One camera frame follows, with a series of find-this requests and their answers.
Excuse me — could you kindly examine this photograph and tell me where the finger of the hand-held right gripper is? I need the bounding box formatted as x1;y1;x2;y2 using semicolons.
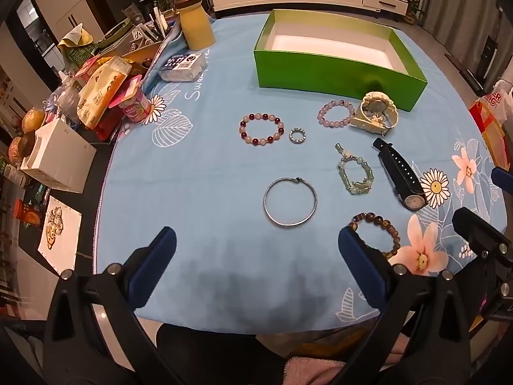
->
452;207;507;252
491;166;513;194

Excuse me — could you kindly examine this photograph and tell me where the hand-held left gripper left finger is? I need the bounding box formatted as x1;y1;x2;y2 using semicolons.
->
42;226;178;385

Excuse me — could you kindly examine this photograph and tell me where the black strap wrist watch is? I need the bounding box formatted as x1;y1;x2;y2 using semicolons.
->
373;138;429;212

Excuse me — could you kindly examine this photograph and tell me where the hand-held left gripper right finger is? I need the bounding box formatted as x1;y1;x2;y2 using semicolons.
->
338;226;474;385

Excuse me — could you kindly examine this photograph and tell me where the green cardboard box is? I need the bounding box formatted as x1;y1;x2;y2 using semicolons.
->
253;9;429;113

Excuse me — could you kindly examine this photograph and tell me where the green jade bracelet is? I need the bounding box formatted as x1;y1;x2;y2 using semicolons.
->
335;143;376;195

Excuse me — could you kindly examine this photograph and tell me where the potted plant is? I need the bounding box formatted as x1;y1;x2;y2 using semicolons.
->
405;0;425;25

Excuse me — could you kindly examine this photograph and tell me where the white cardboard box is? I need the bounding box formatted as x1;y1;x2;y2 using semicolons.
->
20;119;97;194

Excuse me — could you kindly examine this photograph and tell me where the pink bead bracelet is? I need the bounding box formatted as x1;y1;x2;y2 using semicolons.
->
317;100;357;128

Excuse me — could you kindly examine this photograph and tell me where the silver bangle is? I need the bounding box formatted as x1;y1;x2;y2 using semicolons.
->
263;177;318;228

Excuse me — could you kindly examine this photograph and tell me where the brown bead bracelet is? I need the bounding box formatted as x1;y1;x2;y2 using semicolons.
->
349;215;400;259

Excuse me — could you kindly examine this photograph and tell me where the white paper with picture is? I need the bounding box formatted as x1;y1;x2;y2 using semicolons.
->
37;196;83;277

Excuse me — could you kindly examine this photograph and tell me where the tissue packet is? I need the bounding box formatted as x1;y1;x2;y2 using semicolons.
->
157;52;208;83

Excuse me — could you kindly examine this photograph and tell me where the white wrist watch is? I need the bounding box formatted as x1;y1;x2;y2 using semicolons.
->
349;91;400;135

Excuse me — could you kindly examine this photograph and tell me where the grey curtain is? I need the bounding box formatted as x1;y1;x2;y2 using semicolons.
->
423;0;509;69

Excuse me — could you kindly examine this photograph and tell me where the yellow snack bag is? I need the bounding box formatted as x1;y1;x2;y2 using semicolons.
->
77;57;133;131

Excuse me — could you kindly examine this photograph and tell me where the pink towel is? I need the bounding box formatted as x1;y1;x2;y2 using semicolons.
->
284;356;347;385

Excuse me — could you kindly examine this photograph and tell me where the yellow bottle with brown lid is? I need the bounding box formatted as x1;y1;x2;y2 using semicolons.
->
173;0;216;51

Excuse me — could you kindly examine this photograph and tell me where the red and white bead bracelet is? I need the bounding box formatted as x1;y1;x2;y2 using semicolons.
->
239;113;285;147

